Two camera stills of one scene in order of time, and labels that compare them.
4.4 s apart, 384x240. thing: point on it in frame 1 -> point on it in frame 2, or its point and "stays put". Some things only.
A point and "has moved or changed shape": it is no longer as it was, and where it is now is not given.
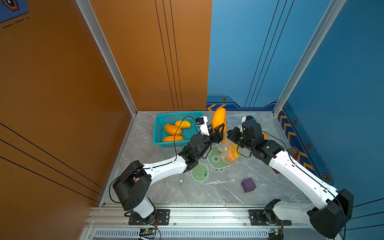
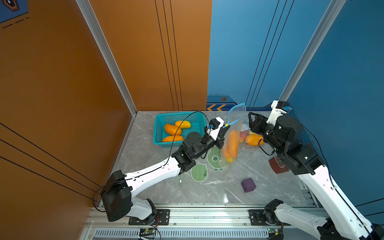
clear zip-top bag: [229, 152] has moved or changed shape
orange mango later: [219, 118] -> [231, 151]
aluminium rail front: [118, 216] stays put
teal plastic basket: [161, 120] stays put
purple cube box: [248, 185] stays put
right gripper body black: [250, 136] -> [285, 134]
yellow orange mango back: [183, 124] stays put
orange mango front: [172, 139] stays put
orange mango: [172, 129] stays put
